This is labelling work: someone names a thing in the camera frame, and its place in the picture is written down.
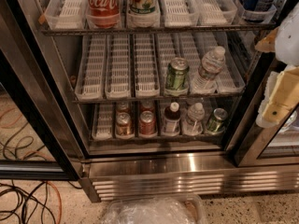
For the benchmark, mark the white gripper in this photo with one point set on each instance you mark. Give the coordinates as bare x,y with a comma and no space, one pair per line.
289,41

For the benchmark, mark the orange can front bottom shelf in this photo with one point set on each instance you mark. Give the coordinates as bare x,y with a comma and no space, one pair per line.
123,124

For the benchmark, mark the orange can shelf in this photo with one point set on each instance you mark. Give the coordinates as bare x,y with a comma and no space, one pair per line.
123,124
123,107

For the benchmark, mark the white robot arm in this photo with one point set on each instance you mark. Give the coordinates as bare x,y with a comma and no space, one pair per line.
287,40

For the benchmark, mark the clear water bottle middle shelf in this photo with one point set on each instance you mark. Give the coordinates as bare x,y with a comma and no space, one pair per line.
211,65

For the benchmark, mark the clear water bottle shelf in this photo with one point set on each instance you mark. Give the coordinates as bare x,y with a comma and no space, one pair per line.
211,65
192,124

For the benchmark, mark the right sliding fridge door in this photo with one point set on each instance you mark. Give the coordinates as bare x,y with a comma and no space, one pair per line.
252,145

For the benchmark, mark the green can bottom shelf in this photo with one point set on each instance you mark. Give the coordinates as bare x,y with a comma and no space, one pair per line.
215,123

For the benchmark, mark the green can shelf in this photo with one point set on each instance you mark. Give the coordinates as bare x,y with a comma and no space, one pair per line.
215,123
176,77

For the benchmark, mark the green can middle shelf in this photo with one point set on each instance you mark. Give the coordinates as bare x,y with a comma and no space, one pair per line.
176,77

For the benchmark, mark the clear water bottle bottom shelf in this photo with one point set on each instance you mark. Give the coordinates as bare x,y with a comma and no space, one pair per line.
192,124

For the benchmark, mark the stainless steel fridge cabinet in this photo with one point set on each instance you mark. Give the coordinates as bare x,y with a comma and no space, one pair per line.
122,66

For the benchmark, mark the red can rear bottom shelf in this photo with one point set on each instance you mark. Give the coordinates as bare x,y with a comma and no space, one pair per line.
147,106

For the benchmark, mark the red can shelf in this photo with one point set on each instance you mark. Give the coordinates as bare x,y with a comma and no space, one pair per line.
147,106
147,123

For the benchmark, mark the red can front bottom shelf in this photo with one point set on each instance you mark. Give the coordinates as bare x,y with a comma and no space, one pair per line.
147,123

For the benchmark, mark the orange can rear bottom shelf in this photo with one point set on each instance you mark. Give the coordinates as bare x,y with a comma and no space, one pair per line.
123,107

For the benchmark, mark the red Coca-Cola can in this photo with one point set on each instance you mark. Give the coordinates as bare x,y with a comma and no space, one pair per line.
104,13

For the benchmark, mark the open glass fridge door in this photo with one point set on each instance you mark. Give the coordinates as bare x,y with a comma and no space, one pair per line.
26,84

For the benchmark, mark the dark drink bottle white cap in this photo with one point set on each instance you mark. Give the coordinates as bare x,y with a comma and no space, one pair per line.
171,120

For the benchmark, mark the clear plastic bin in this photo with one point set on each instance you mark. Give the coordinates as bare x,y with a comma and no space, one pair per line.
167,209

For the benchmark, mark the top wire shelf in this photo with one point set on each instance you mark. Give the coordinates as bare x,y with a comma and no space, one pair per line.
160,30

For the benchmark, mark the wire shelf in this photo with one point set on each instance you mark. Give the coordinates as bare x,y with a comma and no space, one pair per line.
160,30
156,98

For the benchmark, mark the middle wire shelf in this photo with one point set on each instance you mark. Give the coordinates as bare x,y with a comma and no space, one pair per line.
156,98

